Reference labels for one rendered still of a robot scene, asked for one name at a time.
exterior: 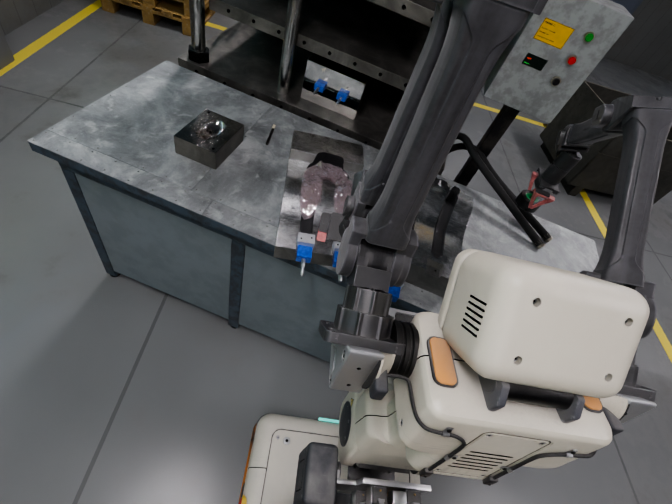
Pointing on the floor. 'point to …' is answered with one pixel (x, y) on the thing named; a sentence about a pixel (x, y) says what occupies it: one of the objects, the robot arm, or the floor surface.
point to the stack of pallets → (151, 10)
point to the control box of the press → (548, 64)
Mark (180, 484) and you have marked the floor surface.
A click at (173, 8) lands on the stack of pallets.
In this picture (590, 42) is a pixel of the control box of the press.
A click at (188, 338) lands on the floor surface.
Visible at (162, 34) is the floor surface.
